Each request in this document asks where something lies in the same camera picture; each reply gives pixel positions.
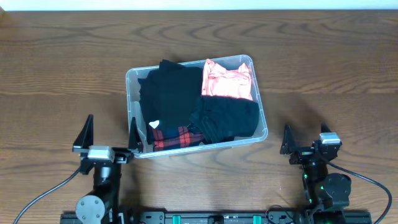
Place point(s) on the dark teal garment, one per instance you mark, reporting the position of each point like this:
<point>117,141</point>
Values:
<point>221,118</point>

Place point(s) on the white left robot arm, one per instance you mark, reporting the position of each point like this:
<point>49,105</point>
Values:
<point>101,205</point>

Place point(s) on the coral pink garment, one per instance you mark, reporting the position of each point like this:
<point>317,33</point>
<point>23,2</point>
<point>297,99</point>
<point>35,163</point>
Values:
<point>218,81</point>

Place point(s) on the red navy plaid shirt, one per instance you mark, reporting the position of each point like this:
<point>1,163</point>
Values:
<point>174,138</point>

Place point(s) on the clear plastic storage bin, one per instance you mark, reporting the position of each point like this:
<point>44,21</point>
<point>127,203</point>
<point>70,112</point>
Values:
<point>137,126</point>

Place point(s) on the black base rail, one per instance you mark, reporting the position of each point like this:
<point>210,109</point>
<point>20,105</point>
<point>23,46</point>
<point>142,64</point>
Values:
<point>272,216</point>

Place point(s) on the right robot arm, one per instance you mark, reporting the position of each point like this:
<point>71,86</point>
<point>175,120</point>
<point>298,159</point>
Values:
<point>328,193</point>

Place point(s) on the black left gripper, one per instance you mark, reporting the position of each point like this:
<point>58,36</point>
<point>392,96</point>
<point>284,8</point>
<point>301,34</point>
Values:
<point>121,152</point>

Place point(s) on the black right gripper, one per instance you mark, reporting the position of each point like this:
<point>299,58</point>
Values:
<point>303,154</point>

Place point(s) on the black garment with tag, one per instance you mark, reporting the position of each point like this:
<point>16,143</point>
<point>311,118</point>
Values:
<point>168,94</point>

